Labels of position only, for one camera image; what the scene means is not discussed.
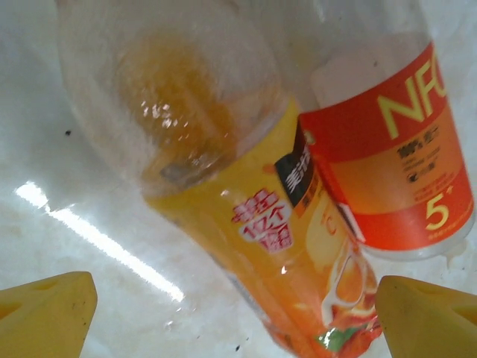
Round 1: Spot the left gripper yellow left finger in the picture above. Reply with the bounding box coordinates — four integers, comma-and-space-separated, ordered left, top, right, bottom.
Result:
0, 271, 98, 358

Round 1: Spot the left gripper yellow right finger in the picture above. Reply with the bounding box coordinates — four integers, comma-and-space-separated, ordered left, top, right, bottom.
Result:
374, 274, 477, 358

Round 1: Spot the yellow orange juice bottle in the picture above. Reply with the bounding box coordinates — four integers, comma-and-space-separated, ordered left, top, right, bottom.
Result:
54, 0, 385, 358

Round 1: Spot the orange NFC label bottle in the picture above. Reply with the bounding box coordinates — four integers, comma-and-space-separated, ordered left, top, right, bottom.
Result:
297, 0, 477, 268

